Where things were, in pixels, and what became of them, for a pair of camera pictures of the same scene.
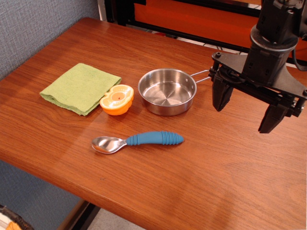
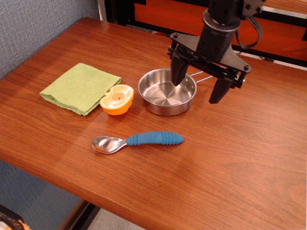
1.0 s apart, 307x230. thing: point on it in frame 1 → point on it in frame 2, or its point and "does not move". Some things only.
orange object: x=13 y=226 → x=25 y=225
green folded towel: x=79 y=92 does not move
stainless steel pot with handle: x=168 y=92 does not move
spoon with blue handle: x=107 y=144 does not move
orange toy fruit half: x=118 y=101 does not move
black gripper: x=263 y=71 → x=213 y=53
